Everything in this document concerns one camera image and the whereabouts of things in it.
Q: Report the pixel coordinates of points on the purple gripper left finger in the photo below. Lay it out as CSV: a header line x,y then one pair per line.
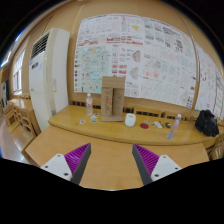
x,y
70,166

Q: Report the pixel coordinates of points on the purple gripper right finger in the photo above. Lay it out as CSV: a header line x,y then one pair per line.
x,y
151,166

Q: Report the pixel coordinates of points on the clear water bottle red label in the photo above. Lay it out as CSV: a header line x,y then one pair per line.
x,y
89,104

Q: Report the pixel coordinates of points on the clear plastic bottle purple tint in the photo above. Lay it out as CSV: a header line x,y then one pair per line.
x,y
174,127

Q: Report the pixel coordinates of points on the red round coaster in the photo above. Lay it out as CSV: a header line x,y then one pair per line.
x,y
144,126

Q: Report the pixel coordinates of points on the white small device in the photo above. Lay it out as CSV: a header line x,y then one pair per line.
x,y
158,124

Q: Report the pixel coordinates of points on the black small object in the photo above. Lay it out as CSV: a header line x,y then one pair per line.
x,y
168,125

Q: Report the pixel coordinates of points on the round sticker left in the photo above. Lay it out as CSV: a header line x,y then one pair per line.
x,y
82,121

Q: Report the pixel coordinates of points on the white paper cup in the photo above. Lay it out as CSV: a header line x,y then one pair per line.
x,y
130,119

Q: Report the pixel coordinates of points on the black bag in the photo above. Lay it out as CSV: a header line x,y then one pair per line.
x,y
207,124

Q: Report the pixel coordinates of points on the wooden chair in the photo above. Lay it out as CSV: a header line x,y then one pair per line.
x,y
22,112

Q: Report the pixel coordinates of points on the cardboard box stand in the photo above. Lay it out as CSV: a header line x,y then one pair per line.
x,y
112,99

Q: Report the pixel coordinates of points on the window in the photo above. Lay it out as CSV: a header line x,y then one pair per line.
x,y
17,84

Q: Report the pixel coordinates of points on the white standing air conditioner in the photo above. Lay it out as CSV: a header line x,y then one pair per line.
x,y
48,75

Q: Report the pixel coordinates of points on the right wall poster sheet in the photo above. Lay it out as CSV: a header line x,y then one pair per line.
x,y
211,86

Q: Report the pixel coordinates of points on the large wall poster sheet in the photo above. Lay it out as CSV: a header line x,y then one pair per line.
x,y
156,60

